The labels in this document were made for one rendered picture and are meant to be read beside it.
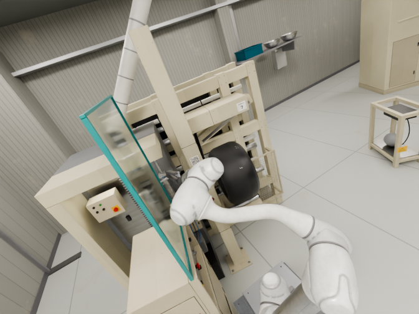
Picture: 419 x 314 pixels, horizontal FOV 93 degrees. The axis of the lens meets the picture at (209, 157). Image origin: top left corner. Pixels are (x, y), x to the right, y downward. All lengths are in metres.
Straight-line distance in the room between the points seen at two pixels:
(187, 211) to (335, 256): 0.52
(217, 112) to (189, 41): 3.69
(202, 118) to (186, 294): 1.33
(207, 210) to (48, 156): 4.11
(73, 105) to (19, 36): 1.33
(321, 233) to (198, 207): 0.48
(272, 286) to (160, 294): 0.61
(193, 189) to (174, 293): 0.70
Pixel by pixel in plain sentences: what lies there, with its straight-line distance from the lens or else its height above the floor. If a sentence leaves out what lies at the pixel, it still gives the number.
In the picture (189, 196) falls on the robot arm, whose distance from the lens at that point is 0.71.
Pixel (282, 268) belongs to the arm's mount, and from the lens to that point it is 1.74.
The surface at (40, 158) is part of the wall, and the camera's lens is 4.68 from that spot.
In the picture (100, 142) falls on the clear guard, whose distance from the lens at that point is 0.75.
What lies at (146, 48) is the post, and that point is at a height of 2.38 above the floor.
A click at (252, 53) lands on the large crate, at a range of 5.44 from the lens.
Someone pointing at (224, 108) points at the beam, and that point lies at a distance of 1.90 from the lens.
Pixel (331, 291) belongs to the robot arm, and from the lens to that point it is 0.81.
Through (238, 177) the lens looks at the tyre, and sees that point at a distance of 1.67.
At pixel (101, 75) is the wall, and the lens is 5.03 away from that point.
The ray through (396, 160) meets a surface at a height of 0.14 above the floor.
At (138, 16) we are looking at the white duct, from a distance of 1.80.
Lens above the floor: 2.27
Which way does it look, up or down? 28 degrees down
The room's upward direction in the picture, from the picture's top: 21 degrees counter-clockwise
